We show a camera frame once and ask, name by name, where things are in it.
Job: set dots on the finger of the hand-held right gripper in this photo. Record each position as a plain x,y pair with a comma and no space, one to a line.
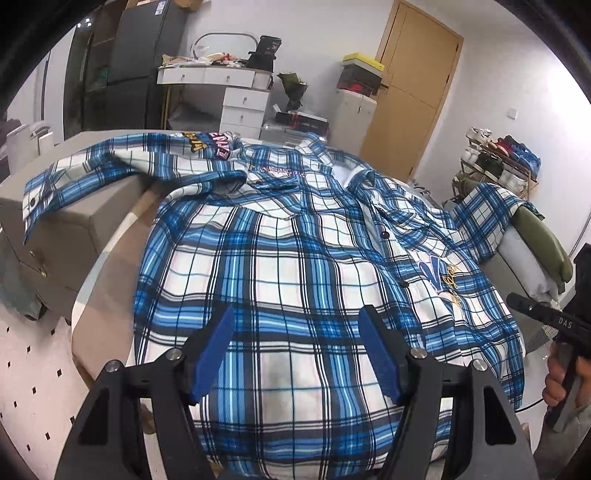
545,314

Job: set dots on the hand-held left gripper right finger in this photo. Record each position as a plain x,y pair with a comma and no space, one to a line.
378,350

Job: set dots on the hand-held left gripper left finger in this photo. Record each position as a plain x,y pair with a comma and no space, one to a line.
214,350

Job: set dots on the blue plaid shirt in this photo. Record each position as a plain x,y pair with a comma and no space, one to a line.
300,277

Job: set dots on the person's right hand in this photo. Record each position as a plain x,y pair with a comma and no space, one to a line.
554,381

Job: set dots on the olive green blanket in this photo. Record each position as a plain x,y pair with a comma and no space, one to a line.
545,244

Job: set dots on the light grey quilt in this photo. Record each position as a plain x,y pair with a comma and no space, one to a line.
521,261

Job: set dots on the wooden shoe rack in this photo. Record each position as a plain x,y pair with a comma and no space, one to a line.
531,177

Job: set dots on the person's grey trousers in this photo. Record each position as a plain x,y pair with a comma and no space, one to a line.
563,452

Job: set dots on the rows of shoes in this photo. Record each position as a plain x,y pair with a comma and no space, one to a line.
503,150

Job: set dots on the grey upholstered bed checked sheet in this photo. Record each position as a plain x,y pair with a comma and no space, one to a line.
83,217

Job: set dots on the silver suitcase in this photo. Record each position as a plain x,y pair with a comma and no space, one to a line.
277,134

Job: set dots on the white cabinet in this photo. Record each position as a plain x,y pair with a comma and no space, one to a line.
351,120

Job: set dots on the flat black box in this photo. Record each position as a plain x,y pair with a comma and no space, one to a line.
304,122

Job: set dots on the white desk with drawers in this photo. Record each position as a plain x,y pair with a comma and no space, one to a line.
244,99

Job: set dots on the wooden door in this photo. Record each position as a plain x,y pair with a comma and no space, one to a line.
415,92

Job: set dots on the dark green flower bouquet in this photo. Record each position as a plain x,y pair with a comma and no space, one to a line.
293,87

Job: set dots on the black shoebox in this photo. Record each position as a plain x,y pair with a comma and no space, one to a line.
360,74

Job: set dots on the yellow lid shoebox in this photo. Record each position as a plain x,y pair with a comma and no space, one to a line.
362,60

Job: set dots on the dark glass cabinet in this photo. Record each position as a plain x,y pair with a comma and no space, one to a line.
87,83

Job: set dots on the dark grey refrigerator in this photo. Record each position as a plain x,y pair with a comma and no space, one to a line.
138,60

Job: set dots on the black bag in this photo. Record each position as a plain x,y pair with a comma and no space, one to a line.
264,53

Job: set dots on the arched chrome mirror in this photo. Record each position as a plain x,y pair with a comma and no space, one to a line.
221,44

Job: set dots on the open cardboard box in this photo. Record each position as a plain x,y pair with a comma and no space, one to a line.
191,4

